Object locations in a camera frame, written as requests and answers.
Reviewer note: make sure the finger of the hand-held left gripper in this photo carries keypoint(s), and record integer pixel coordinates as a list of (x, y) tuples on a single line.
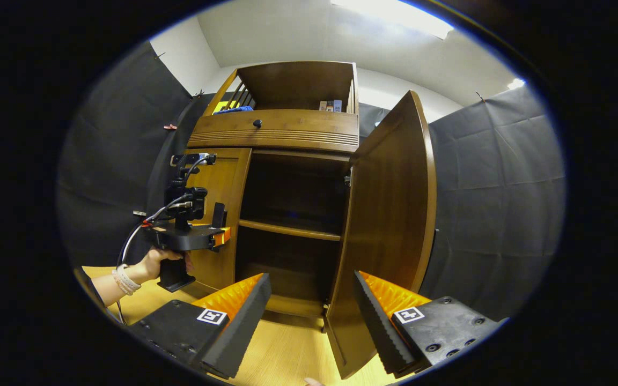
[(222, 237)]

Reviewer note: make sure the wooden inner shelf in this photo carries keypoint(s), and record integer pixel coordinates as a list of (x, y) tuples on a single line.
[(287, 230)]

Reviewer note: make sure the wooden drawer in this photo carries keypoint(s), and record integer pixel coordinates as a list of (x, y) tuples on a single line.
[(298, 128)]

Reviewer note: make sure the metal door hinge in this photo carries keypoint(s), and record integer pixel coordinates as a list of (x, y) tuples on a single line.
[(326, 310), (347, 177)]

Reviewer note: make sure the blue cloth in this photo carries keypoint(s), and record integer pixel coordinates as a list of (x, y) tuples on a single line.
[(236, 110)]

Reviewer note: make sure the wooden shoe cabinet door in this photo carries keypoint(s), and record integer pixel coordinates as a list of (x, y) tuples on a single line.
[(223, 177), (389, 214)]

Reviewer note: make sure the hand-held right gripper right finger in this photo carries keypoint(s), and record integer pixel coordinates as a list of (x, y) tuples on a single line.
[(379, 332)]

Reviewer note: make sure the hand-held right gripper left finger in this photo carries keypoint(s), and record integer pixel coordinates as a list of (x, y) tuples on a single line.
[(239, 332)]

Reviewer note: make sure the white wristband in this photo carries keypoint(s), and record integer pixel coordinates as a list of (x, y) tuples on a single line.
[(125, 280)]

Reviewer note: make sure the wooden double-door shoe cabinet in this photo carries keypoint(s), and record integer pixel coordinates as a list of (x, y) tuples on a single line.
[(298, 86)]

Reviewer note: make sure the small ceiling light panel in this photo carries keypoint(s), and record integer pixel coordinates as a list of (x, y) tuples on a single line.
[(515, 84)]

